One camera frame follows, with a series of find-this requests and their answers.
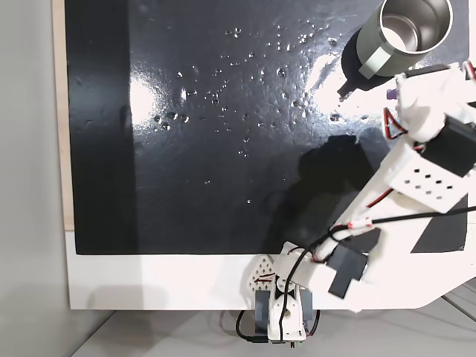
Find stainless steel cup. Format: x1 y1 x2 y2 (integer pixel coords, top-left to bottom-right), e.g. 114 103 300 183
356 0 455 80

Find black glossy mat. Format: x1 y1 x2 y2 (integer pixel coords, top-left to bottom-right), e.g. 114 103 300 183
64 0 469 257

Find beige wooden board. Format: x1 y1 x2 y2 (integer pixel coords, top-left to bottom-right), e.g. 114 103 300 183
51 0 76 232

